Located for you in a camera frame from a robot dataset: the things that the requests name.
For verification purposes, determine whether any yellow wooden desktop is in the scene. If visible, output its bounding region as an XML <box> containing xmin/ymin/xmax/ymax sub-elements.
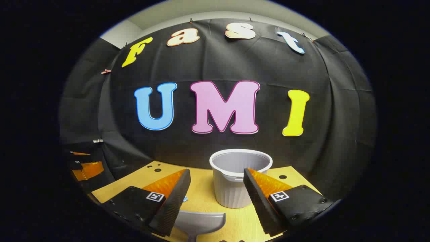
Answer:
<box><xmin>91</xmin><ymin>161</ymin><xmax>321</xmax><ymax>242</ymax></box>

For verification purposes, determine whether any white ribbed garbage bin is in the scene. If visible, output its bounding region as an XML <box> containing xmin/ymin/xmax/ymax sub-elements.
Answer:
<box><xmin>209</xmin><ymin>149</ymin><xmax>273</xmax><ymax>209</ymax></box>

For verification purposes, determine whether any grey plastic dustpan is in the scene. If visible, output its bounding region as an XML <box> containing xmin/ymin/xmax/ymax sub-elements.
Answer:
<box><xmin>173</xmin><ymin>210</ymin><xmax>226</xmax><ymax>242</ymax></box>

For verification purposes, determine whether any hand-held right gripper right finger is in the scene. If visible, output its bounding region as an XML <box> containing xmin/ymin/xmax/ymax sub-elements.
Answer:
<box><xmin>243</xmin><ymin>168</ymin><xmax>333</xmax><ymax>237</ymax></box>

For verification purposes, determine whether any black backdrop cloth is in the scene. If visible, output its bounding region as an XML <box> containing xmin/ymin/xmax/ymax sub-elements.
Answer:
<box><xmin>59</xmin><ymin>18</ymin><xmax>378</xmax><ymax>202</ymax></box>

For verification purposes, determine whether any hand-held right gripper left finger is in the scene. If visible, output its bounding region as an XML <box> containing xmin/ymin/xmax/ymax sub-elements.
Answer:
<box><xmin>101</xmin><ymin>169</ymin><xmax>191</xmax><ymax>237</ymax></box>

